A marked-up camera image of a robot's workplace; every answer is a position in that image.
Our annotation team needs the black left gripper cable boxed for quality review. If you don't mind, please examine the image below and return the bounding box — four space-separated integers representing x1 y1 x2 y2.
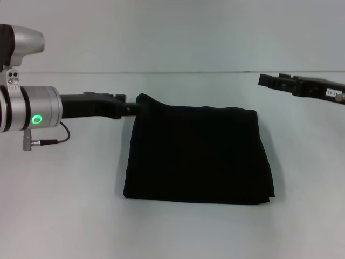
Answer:
22 121 71 152

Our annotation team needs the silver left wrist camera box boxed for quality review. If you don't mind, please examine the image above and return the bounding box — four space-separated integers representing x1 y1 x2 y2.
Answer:
0 24 45 96

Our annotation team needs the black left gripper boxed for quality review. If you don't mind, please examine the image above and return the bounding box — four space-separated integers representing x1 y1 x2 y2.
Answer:
59 91 144 120

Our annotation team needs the black shirt with white print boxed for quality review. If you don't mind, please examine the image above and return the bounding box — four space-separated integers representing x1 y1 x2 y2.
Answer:
122 93 276 205

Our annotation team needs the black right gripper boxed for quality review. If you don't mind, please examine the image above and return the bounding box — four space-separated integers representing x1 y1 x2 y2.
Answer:
258 72 345 106

